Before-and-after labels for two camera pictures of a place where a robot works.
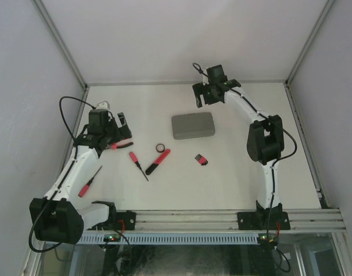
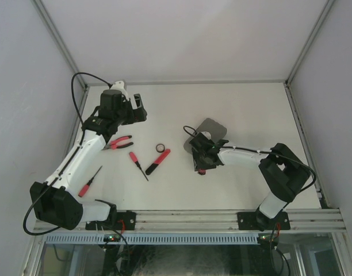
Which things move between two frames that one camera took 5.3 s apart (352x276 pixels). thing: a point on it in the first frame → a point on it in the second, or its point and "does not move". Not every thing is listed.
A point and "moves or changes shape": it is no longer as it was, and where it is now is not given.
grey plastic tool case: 192,125 → 217,131
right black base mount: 261,221 does not move
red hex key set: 201,160 moves or changes shape
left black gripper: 122,133 → 137,115
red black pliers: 114,146 does not move
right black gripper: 199,89 → 198,165
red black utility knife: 157,161 does not move
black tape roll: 160,148 does not move
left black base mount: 122,220 does not move
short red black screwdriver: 134,159 does not move
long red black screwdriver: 85,187 does not move
